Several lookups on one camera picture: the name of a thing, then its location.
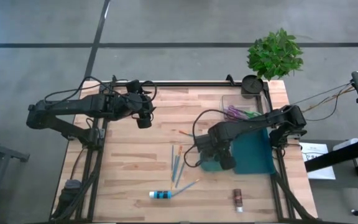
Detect teal plastic bin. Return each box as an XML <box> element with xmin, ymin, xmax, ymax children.
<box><xmin>199</xmin><ymin>151</ymin><xmax>224</xmax><ymax>172</ymax></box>

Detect blue paint bottle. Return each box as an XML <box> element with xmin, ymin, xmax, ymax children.
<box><xmin>149</xmin><ymin>190</ymin><xmax>172</xmax><ymax>200</ymax></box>

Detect coloured wire bundle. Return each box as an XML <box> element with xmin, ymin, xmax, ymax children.
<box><xmin>301</xmin><ymin>81</ymin><xmax>356</xmax><ymax>122</ymax></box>

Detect brown paint bottle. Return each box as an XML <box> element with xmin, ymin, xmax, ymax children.
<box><xmin>232</xmin><ymin>189</ymin><xmax>244</xmax><ymax>213</ymax></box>

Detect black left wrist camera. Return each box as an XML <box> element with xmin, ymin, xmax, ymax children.
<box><xmin>136</xmin><ymin>116</ymin><xmax>153</xmax><ymax>129</ymax></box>

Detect blue flat tray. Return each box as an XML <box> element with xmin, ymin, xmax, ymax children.
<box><xmin>231</xmin><ymin>127</ymin><xmax>276</xmax><ymax>175</ymax></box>

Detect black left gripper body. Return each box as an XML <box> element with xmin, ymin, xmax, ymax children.
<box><xmin>126</xmin><ymin>79</ymin><xmax>154</xmax><ymax>118</ymax></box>

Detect white box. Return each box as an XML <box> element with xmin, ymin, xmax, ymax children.
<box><xmin>333</xmin><ymin>138</ymin><xmax>358</xmax><ymax>152</ymax></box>

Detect green artificial plant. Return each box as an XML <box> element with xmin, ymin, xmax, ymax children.
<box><xmin>246</xmin><ymin>27</ymin><xmax>305</xmax><ymax>82</ymax></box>

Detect black cable bundle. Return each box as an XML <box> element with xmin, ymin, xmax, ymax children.
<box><xmin>50</xmin><ymin>149</ymin><xmax>102</xmax><ymax>222</ymax></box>

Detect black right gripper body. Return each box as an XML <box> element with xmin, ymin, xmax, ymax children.
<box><xmin>196</xmin><ymin>133</ymin><xmax>226</xmax><ymax>162</ymax></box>

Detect black table frame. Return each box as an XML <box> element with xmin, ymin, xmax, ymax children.
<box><xmin>75</xmin><ymin>79</ymin><xmax>318</xmax><ymax>222</ymax></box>

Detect dark power adapter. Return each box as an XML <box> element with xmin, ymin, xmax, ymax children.
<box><xmin>61</xmin><ymin>179</ymin><xmax>83</xmax><ymax>200</ymax></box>

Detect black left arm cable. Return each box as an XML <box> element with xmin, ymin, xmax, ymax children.
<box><xmin>44</xmin><ymin>75</ymin><xmax>158</xmax><ymax>105</ymax></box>

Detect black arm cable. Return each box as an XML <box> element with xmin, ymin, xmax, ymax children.
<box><xmin>44</xmin><ymin>75</ymin><xmax>158</xmax><ymax>105</ymax></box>
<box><xmin>183</xmin><ymin>108</ymin><xmax>229</xmax><ymax>169</ymax></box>

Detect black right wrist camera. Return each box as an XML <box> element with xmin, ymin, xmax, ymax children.
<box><xmin>219</xmin><ymin>155</ymin><xmax>237</xmax><ymax>170</ymax></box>

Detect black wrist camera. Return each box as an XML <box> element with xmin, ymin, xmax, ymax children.
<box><xmin>219</xmin><ymin>155</ymin><xmax>237</xmax><ymax>170</ymax></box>
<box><xmin>136</xmin><ymin>116</ymin><xmax>153</xmax><ymax>129</ymax></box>

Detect clear plastic container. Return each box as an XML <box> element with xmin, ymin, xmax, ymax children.
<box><xmin>219</xmin><ymin>94</ymin><xmax>272</xmax><ymax>124</ymax></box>

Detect purple scissors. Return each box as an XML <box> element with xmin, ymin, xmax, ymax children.
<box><xmin>223</xmin><ymin>105</ymin><xmax>249</xmax><ymax>121</ymax></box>

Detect black plant pot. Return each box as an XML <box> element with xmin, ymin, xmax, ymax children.
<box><xmin>241</xmin><ymin>74</ymin><xmax>265</xmax><ymax>100</ymax></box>

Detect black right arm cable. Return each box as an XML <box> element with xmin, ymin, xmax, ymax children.
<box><xmin>183</xmin><ymin>108</ymin><xmax>229</xmax><ymax>169</ymax></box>

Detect white paper sheet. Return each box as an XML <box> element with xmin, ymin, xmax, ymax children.
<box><xmin>299</xmin><ymin>142</ymin><xmax>337</xmax><ymax>180</ymax></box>

